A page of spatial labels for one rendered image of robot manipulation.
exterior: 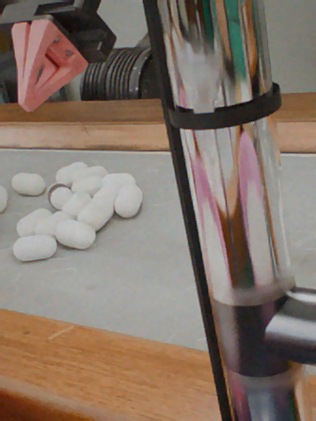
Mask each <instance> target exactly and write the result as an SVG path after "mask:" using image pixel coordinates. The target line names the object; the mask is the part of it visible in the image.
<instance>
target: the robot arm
mask: <svg viewBox="0 0 316 421"><path fill-rule="evenodd" d="M101 2H102V0H38V1H30V2H23V3H18V4H11V5H5V8H4V11H3V13H2V15H1V19H0V30H1V31H2V32H3V33H4V34H5V35H6V36H7V38H13V42H14V49H15V54H16V62H17V68H18V103H19V104H20V105H21V106H22V107H23V108H24V110H25V111H26V112H33V111H35V110H36V109H37V108H38V107H39V106H40V104H41V103H42V102H44V101H45V100H46V99H47V98H49V97H50V96H52V95H53V94H54V93H55V92H56V91H58V89H60V88H61V87H62V86H64V85H65V84H67V83H68V82H69V81H71V80H72V79H73V78H75V77H76V76H77V75H80V74H81V72H83V71H84V70H85V69H86V68H87V64H88V63H103V62H106V61H107V59H108V56H109V55H110V54H111V52H112V51H113V50H114V47H115V44H116V42H117V39H118V37H117V36H116V35H115V33H114V32H113V31H111V30H110V29H109V26H108V25H107V24H106V23H105V22H104V20H103V19H102V18H101V16H100V15H99V14H98V13H97V11H98V9H99V7H100V3H101ZM42 63H43V73H42V75H41V77H40V78H39V81H38V83H37V78H38V74H39V71H40V67H41V64H42ZM36 84H37V85H36Z"/></svg>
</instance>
